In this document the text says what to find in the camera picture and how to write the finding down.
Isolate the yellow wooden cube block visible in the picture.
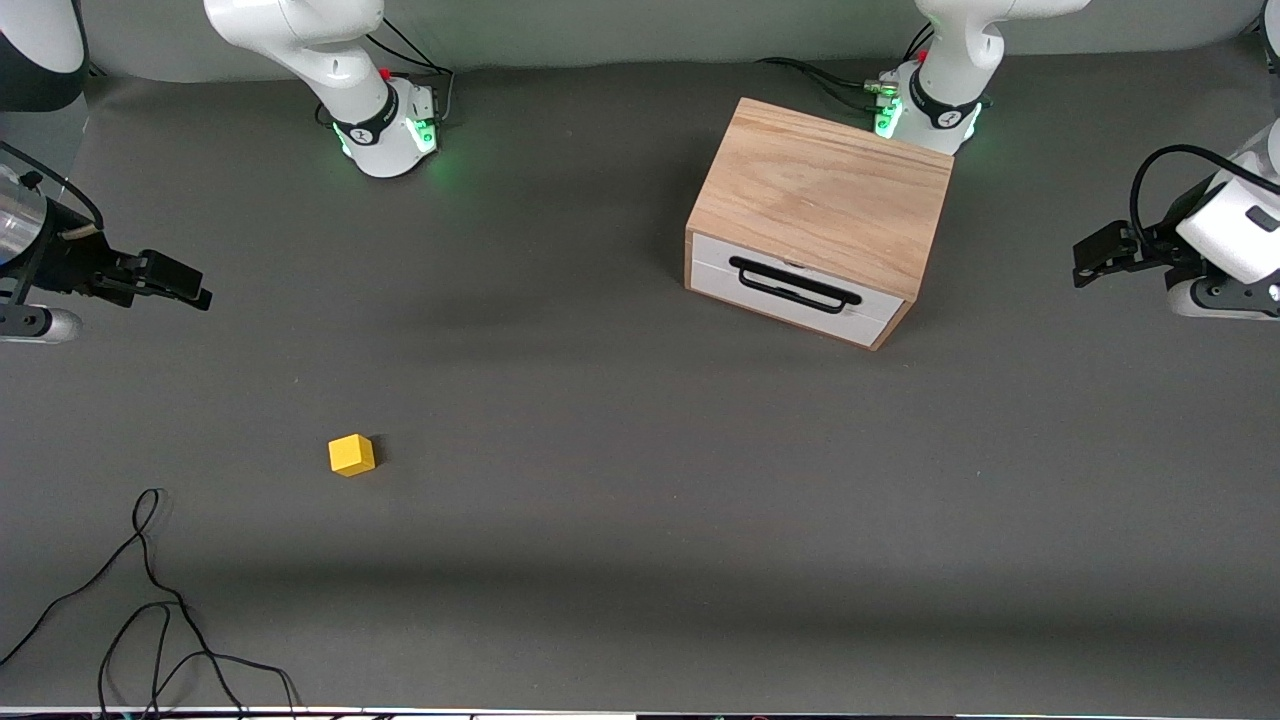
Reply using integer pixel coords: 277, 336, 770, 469
328, 433, 377, 478

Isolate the white-front drawer with black handle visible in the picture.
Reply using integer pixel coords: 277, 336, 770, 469
691, 233, 907, 348

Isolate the wooden drawer cabinet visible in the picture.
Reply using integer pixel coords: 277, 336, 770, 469
684, 97, 955, 352

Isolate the thin black loose cable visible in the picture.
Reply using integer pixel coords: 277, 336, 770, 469
0, 488, 301, 720

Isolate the black right arm base cable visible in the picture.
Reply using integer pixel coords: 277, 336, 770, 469
365, 15, 457, 129

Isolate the black arm base cable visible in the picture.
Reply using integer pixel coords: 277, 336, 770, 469
755, 25, 936, 113
365, 15, 457, 129

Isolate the black left arm base cable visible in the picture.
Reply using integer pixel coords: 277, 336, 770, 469
755, 25, 936, 113

